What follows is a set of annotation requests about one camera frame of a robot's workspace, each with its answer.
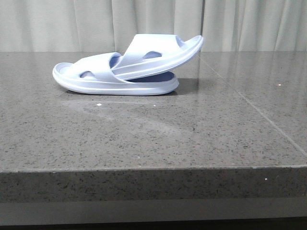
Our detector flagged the pale green curtain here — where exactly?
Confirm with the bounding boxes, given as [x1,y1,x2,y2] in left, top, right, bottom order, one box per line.
[0,0,307,52]

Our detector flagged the light blue slipper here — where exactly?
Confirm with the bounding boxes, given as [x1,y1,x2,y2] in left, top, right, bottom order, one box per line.
[110,34,203,80]
[52,52,179,95]

